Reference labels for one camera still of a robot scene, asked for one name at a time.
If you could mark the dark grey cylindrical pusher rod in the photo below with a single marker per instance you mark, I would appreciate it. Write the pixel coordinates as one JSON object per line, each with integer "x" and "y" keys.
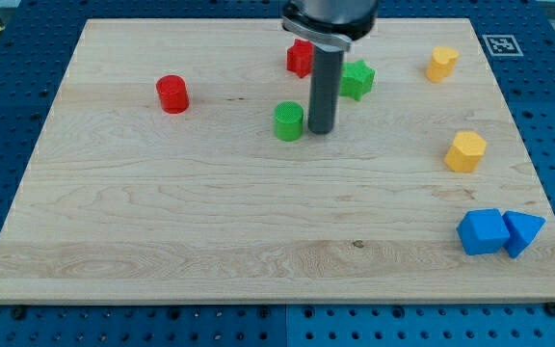
{"x": 324, "y": 89}

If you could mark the green cylinder block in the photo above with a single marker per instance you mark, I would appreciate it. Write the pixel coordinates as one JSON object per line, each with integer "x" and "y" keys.
{"x": 288, "y": 121}

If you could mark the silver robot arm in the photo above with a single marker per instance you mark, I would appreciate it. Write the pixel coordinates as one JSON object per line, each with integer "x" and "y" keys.
{"x": 331, "y": 26}

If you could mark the green star block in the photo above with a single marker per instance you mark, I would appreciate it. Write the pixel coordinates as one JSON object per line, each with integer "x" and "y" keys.
{"x": 357, "y": 79}

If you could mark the red star block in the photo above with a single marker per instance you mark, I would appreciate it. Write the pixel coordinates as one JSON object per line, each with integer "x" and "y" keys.
{"x": 299, "y": 57}

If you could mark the yellow heart block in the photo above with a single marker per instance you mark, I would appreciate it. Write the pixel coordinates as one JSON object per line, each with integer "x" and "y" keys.
{"x": 442, "y": 63}

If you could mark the red cylinder block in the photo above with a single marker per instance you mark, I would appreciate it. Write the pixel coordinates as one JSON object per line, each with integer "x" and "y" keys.
{"x": 173, "y": 95}

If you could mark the yellow pentagon block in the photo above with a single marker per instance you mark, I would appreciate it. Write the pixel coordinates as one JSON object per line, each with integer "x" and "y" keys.
{"x": 465, "y": 152}

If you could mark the light wooden board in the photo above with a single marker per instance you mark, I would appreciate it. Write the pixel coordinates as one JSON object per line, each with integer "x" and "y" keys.
{"x": 123, "y": 203}

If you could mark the white fiducial marker tag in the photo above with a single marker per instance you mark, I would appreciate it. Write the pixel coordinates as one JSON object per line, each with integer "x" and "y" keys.
{"x": 501, "y": 45}

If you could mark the blue cube block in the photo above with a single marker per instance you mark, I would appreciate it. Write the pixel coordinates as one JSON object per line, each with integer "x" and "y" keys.
{"x": 483, "y": 231}

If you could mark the blue triangle block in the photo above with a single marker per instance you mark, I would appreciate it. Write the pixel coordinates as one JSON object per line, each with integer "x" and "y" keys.
{"x": 523, "y": 229}

